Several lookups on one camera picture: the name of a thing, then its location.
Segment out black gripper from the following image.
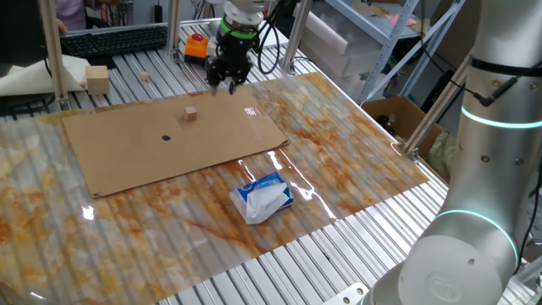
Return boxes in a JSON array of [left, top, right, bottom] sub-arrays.
[[206, 31, 258, 97]]

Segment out large wooden block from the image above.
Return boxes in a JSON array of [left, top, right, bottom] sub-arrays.
[[85, 65, 111, 96]]

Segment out orange emergency stop box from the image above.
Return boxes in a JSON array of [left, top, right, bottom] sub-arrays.
[[184, 32, 209, 64]]

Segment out brown cardboard sheet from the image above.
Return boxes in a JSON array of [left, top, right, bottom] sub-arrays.
[[62, 89, 290, 199]]

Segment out black keyboard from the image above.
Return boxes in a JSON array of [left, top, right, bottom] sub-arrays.
[[60, 25, 169, 58]]

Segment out white storage bins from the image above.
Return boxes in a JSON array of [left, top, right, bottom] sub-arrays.
[[302, 10, 389, 92]]

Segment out blue white tissue pack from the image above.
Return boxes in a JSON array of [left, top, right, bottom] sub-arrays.
[[229, 171, 295, 225]]

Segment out grey metal shelf rack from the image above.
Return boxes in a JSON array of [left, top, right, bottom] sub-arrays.
[[296, 0, 467, 103]]

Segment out person in purple shirt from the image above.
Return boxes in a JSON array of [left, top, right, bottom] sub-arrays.
[[53, 0, 99, 33]]

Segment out open cardboard box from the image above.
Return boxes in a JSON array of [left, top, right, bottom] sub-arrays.
[[360, 95, 444, 149]]

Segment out white cloth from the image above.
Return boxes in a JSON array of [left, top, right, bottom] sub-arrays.
[[0, 53, 91, 97]]

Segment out black monitor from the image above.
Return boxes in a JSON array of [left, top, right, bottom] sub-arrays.
[[0, 0, 48, 78]]

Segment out marble pattern plastic mat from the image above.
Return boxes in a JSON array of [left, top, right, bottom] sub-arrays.
[[0, 71, 430, 305]]

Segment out green bag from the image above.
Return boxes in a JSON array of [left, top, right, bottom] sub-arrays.
[[425, 130, 459, 184]]

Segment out thick black cable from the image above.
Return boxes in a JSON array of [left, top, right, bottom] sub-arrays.
[[252, 0, 293, 76]]

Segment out aluminium frame post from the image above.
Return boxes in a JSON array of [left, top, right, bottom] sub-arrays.
[[36, 0, 72, 112], [401, 53, 472, 165], [279, 0, 313, 76], [166, 0, 184, 63]]

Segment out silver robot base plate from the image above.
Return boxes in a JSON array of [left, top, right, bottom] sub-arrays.
[[321, 282, 369, 305]]

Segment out thin black cable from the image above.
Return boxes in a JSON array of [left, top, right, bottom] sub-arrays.
[[449, 75, 521, 108]]

